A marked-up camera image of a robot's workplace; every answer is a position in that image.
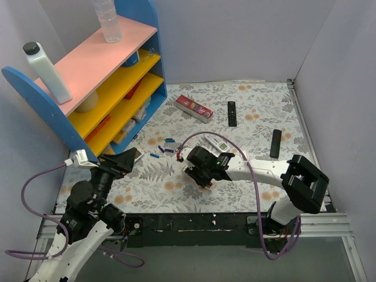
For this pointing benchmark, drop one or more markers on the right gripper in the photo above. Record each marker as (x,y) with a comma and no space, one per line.
(195,175)

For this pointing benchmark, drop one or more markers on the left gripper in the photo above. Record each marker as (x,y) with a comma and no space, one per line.
(111,167)

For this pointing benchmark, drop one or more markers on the pile of small batteries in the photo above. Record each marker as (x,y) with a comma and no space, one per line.
(164,149)

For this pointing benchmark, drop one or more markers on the black remote control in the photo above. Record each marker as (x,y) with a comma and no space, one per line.
(275,143)

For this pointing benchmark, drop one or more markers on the slim white remote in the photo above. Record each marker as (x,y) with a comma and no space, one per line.
(198,176)

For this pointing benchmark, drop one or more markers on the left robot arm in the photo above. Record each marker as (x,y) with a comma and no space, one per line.
(88,219)

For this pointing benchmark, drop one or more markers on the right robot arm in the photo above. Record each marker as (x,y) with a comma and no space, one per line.
(304,184)

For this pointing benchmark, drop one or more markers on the small white display remote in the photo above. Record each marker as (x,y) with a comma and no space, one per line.
(139,154)

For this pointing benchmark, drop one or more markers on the white ac remote upper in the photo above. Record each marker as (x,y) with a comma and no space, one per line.
(217,143)

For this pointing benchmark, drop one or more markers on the black tv remote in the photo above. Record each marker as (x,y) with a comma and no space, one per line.
(231,112)

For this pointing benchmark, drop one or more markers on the orange box on shelf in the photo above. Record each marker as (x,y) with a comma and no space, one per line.
(94,132)

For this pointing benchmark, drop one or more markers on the white packets on shelf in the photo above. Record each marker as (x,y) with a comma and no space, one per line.
(136,118)

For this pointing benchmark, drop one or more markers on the red toothpaste box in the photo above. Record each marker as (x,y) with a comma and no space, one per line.
(193,108)

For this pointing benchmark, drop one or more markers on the floral table mat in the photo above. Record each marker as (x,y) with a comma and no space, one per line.
(159,185)

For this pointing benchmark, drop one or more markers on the beige cylinder on shelf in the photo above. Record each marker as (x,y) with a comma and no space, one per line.
(89,103)

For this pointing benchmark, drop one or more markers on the blue pink yellow shelf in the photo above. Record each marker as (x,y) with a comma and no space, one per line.
(95,65)

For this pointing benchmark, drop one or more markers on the blue white can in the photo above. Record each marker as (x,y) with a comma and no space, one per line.
(132,60)

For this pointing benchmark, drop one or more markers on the white bottle black cap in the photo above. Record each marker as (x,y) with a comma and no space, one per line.
(42,65)

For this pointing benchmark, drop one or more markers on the clear plastic water bottle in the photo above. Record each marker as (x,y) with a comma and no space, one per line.
(107,16)

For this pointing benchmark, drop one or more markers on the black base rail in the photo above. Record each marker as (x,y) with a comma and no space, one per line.
(206,229)

